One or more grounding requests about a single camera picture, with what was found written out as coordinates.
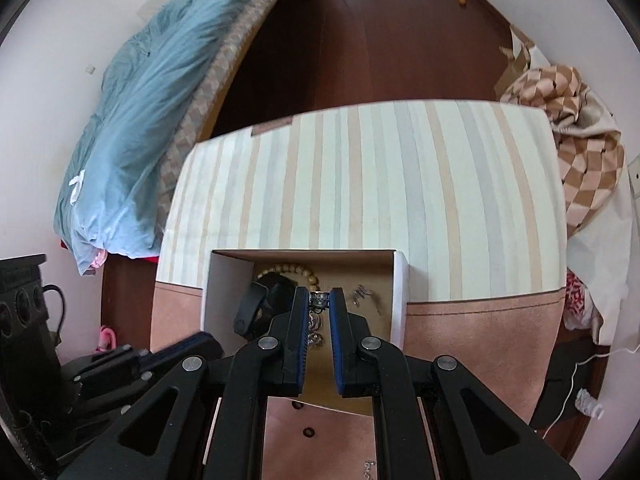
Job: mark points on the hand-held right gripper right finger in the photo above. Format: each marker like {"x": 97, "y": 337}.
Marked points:
{"x": 336, "y": 345}

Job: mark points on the light blue blanket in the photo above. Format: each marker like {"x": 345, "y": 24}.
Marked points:
{"x": 150, "y": 110}

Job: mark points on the silver earrings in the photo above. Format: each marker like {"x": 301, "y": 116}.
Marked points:
{"x": 364, "y": 296}

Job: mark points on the white cloth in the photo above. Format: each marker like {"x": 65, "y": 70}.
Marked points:
{"x": 605, "y": 270}

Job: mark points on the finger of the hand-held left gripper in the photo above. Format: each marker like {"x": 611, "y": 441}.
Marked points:
{"x": 192, "y": 347}
{"x": 107, "y": 367}

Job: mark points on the red patterned white fabric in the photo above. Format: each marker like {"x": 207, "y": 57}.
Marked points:
{"x": 580, "y": 300}

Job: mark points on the pink plastic item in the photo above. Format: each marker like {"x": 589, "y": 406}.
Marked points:
{"x": 106, "y": 339}

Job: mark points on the brown checkered cloth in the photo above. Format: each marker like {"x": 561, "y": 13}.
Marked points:
{"x": 575, "y": 135}

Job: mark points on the striped pink table mat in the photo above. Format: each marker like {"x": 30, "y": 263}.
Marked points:
{"x": 390, "y": 180}

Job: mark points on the white wall socket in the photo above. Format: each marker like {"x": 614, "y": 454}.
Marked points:
{"x": 635, "y": 175}

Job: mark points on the white cardboard box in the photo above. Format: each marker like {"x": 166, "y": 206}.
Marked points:
{"x": 220, "y": 285}

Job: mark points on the black watch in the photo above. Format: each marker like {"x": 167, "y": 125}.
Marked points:
{"x": 255, "y": 305}

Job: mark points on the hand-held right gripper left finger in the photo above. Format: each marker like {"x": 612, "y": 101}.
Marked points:
{"x": 301, "y": 345}

